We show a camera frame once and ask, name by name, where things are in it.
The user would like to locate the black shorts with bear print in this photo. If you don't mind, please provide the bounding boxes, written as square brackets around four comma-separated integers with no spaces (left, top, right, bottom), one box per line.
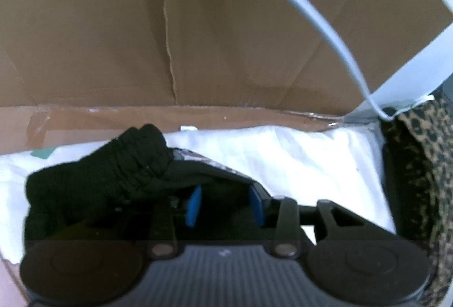
[24,124,270,249]

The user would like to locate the cream bear print blanket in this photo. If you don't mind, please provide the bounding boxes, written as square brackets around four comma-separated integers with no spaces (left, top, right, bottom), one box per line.
[1,124,396,264]

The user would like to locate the leopard print cushion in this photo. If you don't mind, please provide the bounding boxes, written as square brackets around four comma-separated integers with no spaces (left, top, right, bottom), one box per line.
[380,95,452,306]

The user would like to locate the brown cardboard sheet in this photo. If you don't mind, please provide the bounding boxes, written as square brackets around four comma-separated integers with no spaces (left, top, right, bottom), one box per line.
[1,0,452,154]

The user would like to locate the white power cable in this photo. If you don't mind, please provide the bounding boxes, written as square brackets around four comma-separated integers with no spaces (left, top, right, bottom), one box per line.
[215,0,436,123]

